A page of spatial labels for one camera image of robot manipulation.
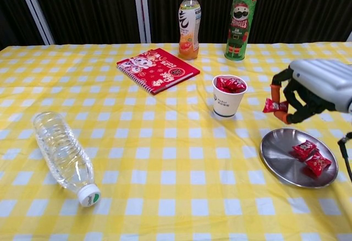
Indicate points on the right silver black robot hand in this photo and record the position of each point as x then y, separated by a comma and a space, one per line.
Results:
321, 81

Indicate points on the silver metal plate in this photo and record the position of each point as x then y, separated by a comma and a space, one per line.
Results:
277, 155

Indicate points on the white paper cup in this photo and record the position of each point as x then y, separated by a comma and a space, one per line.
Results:
228, 106

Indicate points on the dark curtain panel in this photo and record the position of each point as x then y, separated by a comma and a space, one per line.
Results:
165, 10
90, 10
297, 10
11, 10

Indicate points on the green Pringles can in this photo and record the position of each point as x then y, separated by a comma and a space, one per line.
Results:
240, 18

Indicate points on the orange drink bottle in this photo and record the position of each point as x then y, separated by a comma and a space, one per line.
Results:
189, 32

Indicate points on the red spiral notebook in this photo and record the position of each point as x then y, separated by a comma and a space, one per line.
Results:
159, 70

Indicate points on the yellow white checked tablecloth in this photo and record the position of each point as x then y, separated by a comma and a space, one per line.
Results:
165, 155

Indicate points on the clear plastic water bottle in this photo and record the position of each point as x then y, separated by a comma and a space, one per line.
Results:
60, 153

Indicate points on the grey partition frame post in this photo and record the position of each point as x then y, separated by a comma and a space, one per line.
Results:
350, 37
141, 10
34, 10

